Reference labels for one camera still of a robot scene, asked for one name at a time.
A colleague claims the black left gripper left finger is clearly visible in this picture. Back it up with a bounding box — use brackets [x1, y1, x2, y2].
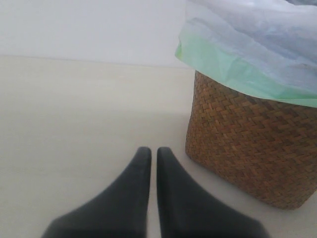
[42, 147, 152, 238]

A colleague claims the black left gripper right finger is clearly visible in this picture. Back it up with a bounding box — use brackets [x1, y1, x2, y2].
[157, 147, 269, 238]

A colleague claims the white plastic bin liner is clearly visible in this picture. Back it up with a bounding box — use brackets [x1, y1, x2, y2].
[175, 0, 317, 108]

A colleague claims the woven brown wicker basket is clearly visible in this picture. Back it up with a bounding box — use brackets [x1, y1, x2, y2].
[185, 72, 317, 209]

